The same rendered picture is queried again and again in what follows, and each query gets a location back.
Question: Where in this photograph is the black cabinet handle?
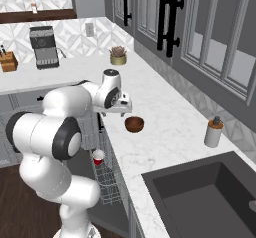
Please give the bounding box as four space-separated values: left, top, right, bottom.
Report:
156 0 169 52
122 0 133 28
166 0 185 58

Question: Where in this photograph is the wire dishwasher rack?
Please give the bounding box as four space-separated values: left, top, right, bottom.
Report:
89 128 124 207

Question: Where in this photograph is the grey glass cabinet door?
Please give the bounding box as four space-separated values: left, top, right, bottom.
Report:
111 0 136 34
166 0 256 107
134 0 168 63

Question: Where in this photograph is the wooden knife block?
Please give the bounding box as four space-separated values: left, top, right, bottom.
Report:
0 44 19 73

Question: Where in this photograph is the red cup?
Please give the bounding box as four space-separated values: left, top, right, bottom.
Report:
92 149 106 166

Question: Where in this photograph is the white wall outlet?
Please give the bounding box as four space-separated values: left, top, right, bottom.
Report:
85 22 95 38

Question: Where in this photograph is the potted plant in gold pot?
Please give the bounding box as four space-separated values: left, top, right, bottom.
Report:
109 45 128 66

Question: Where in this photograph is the brown wooden bowl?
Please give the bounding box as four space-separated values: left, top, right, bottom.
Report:
124 115 146 134

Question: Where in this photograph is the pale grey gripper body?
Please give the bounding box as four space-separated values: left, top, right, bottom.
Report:
93 100 134 115

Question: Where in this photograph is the dark grey sink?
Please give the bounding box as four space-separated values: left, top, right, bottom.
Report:
141 150 256 238

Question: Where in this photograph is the dark grey dishwasher door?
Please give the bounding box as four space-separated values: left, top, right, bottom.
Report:
64 146 132 238

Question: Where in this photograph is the grey coffee machine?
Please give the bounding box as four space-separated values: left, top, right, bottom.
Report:
28 25 61 71

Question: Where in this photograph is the dark wooden shelf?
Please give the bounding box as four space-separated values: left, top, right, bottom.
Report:
0 8 78 25

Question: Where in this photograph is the white soap dispenser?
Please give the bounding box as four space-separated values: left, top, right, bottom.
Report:
203 115 225 149

